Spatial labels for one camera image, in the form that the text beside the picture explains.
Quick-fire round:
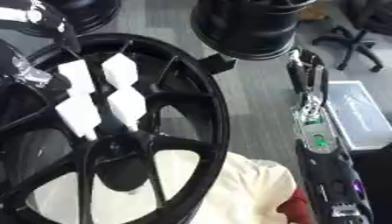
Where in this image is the pale cream cloth bag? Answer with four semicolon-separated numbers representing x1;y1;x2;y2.
23;149;299;224

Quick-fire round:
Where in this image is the black round wheel support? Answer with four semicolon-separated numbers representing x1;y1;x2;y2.
94;157;151;193

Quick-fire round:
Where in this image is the clear plastic storage box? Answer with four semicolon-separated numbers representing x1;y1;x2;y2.
325;80;392;151

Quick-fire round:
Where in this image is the red object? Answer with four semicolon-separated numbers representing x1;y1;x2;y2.
276;187;314;224

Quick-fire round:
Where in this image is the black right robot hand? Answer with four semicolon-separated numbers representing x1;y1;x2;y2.
284;48;331;102

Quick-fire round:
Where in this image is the tan cardboard box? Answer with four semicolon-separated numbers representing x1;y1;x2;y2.
298;2;330;22

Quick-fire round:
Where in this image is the black office chair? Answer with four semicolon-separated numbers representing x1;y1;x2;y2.
311;25;386;74

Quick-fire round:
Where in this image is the black spoked wheel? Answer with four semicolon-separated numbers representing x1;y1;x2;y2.
0;32;232;224

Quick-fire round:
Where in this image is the black wheel rim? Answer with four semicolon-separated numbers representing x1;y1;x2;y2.
41;0;124;35
190;0;319;61

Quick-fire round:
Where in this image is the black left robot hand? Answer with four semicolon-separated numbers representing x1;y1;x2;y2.
0;73;74;130

